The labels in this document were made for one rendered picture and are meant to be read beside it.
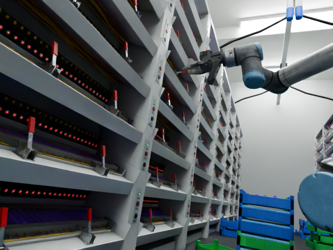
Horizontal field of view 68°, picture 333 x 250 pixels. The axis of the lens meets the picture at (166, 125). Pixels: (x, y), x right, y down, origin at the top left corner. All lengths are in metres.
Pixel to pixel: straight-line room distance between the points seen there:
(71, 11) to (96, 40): 0.11
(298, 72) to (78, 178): 0.93
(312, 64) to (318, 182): 0.53
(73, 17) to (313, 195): 0.76
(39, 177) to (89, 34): 0.38
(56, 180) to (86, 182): 0.10
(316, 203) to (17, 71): 0.76
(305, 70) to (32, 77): 0.97
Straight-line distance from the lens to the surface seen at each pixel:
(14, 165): 0.55
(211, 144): 2.32
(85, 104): 0.68
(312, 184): 0.78
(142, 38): 1.00
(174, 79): 1.28
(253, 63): 1.18
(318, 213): 0.78
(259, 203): 1.64
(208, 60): 1.25
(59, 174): 0.63
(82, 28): 0.71
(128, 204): 0.93
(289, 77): 1.19
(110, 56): 0.79
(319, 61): 1.13
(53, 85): 0.61
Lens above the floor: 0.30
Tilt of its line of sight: 16 degrees up
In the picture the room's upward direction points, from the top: 9 degrees clockwise
